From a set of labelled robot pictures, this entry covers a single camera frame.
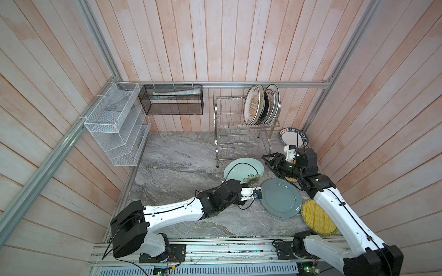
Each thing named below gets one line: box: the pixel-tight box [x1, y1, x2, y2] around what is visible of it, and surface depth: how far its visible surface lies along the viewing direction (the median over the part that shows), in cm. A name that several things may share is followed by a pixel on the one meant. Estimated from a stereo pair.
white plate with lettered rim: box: [279, 127, 309, 149], surface depth 121 cm
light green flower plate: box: [223, 157, 265, 186], surface depth 80 cm
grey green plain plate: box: [260, 177, 303, 219], surface depth 88 cm
